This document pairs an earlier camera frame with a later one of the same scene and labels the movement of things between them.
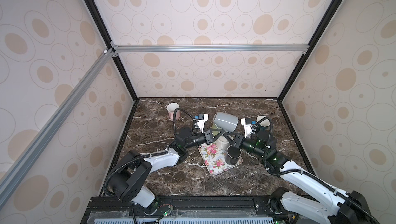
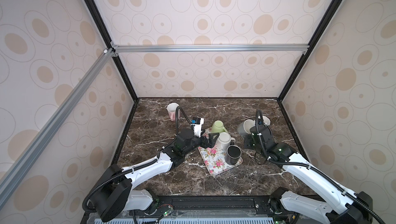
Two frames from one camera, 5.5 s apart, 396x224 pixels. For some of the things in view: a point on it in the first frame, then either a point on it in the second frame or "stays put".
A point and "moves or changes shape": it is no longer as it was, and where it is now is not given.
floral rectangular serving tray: (214, 158) stays put
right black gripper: (238, 140) -> (247, 138)
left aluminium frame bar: (11, 179) stays put
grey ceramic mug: (226, 121) moves or changes shape
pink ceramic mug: (171, 107) stays put
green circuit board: (168, 211) stays put
